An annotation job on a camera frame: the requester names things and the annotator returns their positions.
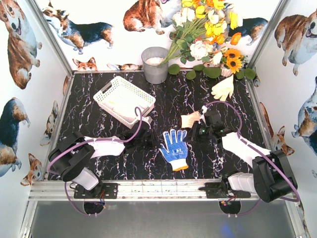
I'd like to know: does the cream leather glove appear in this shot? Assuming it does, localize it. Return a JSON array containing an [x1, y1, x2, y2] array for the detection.
[[181, 111, 202, 128], [211, 75, 234, 102]]

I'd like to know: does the blue dotted knit glove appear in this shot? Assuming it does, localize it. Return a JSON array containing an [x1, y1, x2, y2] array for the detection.
[[159, 129, 188, 172]]

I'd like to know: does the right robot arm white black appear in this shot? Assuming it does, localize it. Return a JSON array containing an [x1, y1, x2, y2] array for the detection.
[[190, 107, 300, 203]]

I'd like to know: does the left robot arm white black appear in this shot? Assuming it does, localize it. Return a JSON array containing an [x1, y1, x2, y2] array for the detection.
[[48, 123, 159, 197]]

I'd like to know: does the white plastic storage basket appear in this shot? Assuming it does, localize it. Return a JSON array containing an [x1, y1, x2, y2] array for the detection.
[[93, 76, 156, 129]]

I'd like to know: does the grey metal bucket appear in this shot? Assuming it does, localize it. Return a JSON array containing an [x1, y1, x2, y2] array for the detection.
[[141, 47, 168, 84]]

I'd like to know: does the sunflower bunch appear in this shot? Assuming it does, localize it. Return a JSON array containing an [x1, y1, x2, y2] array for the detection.
[[220, 48, 248, 74]]

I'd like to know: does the artificial flower bouquet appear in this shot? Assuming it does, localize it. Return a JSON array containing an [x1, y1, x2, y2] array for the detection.
[[162, 0, 243, 64]]

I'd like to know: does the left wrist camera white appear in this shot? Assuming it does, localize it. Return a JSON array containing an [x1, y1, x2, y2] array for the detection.
[[132, 117, 152, 130]]

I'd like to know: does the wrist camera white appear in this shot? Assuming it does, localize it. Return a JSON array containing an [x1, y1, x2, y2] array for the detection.
[[132, 117, 152, 130], [198, 106, 208, 117]]

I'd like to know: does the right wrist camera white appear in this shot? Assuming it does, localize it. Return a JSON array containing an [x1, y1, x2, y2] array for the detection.
[[198, 106, 208, 117]]

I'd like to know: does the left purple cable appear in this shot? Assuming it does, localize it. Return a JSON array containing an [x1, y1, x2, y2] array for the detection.
[[47, 106, 144, 216]]

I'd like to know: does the purple cable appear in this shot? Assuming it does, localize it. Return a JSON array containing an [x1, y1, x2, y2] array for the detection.
[[204, 100, 301, 216], [47, 106, 144, 216]]

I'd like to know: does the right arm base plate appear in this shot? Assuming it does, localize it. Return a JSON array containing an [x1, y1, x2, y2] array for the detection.
[[198, 173, 251, 198]]

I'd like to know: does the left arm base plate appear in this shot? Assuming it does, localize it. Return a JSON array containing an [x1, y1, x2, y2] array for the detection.
[[74, 182, 118, 199]]

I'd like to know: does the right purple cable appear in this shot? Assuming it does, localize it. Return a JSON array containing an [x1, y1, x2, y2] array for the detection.
[[204, 100, 301, 216]]

